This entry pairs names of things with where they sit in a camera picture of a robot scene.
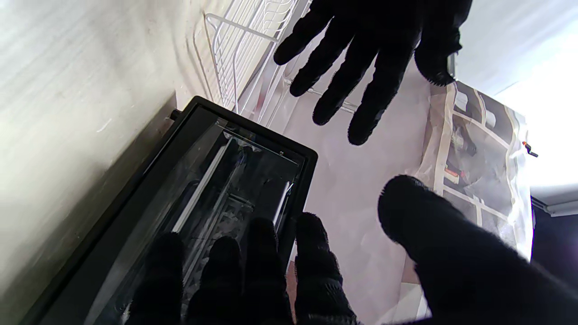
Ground red and black toaster oven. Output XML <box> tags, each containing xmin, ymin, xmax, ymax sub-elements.
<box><xmin>20</xmin><ymin>95</ymin><xmax>319</xmax><ymax>325</ymax></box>

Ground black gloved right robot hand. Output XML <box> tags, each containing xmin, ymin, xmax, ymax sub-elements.
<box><xmin>126</xmin><ymin>175</ymin><xmax>578</xmax><ymax>325</ymax></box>

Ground glass oven door black handle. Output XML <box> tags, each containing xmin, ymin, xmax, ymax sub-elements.
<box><xmin>81</xmin><ymin>108</ymin><xmax>308</xmax><ymax>325</ymax></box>

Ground white wire dish rack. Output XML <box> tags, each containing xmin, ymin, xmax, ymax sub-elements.
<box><xmin>193</xmin><ymin>0</ymin><xmax>362</xmax><ymax>129</ymax></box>

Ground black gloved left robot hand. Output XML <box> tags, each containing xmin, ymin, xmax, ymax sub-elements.
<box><xmin>273</xmin><ymin>0</ymin><xmax>473</xmax><ymax>146</ymax></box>

